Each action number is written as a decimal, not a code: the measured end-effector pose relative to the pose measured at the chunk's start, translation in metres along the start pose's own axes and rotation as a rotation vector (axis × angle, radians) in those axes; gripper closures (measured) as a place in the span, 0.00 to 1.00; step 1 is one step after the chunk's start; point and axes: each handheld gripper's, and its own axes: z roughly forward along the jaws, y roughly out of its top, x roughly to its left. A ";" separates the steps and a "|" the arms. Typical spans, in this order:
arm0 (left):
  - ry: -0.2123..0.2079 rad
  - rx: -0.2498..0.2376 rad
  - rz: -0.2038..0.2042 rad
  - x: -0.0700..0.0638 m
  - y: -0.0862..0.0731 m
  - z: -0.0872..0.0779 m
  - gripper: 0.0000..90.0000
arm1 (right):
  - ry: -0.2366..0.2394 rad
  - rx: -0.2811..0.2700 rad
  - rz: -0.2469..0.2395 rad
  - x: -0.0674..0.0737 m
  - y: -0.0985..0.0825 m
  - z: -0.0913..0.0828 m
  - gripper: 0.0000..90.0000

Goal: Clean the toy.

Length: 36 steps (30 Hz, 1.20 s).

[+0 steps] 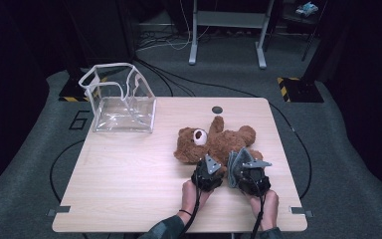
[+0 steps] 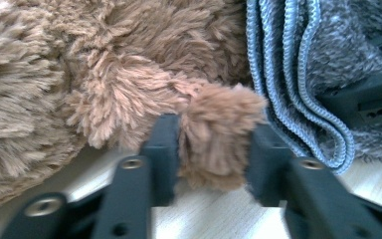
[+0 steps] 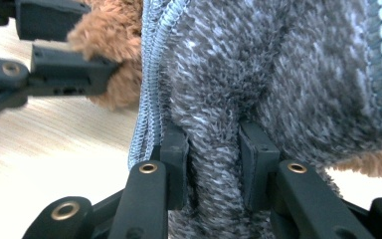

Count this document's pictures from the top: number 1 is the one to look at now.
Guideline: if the long black floor cable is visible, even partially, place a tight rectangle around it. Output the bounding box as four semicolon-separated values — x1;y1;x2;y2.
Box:
133;58;313;200

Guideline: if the short black floor cable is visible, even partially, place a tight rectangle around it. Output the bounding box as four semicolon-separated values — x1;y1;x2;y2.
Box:
133;59;197;98

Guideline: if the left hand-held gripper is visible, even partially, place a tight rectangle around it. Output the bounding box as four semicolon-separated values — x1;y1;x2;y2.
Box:
192;153;225;193

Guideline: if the light blue white item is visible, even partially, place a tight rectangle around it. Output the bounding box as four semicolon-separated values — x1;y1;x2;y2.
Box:
294;1;319;18

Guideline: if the black striped stand base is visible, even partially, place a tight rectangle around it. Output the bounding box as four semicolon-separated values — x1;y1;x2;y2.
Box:
277;77;325;104
58;77;108;103

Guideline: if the white floor cable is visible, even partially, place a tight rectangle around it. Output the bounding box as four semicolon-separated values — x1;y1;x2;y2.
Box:
135;0;211;53

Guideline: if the brown teddy bear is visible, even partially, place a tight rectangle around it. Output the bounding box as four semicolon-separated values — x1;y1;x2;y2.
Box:
173;115;265;173

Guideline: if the right hand-held gripper cable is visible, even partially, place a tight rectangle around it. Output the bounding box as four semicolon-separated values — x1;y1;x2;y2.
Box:
250;175;268;239

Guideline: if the bundle of dark cables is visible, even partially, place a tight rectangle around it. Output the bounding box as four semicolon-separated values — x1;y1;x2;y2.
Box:
138;29;193;51

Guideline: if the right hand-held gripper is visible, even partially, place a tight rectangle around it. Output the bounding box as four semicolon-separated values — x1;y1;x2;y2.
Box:
238;159;273;197

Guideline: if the white metal desk frame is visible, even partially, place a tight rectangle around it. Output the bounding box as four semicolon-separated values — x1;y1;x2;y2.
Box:
188;0;277;70

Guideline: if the dark side table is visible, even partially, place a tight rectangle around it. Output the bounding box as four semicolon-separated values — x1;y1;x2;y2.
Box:
280;0;329;63

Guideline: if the hand-held gripper cable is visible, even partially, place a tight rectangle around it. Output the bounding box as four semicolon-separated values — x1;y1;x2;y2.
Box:
177;172;203;239
250;175;268;239

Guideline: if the grey metal table bracket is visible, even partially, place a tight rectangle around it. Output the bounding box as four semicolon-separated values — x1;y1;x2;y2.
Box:
289;206;313;218
47;205;72;217

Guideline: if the looped black floor cable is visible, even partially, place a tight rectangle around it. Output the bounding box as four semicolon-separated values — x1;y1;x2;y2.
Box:
49;138;86;202

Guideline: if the left hand-held gripper cable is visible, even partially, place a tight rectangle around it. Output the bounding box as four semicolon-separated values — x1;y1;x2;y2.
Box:
177;172;203;239

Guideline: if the dark curtain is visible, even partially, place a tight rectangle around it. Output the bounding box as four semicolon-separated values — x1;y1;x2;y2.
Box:
306;0;382;220
0;0;68;200

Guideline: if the person's right hand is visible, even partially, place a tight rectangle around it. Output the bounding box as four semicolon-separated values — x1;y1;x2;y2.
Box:
245;188;280;232

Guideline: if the clear plastic bag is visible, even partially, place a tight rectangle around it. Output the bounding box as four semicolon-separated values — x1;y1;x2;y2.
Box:
78;62;157;133

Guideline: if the person's left hand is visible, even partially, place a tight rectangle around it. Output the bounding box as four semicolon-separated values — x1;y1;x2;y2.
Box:
179;179;213;217

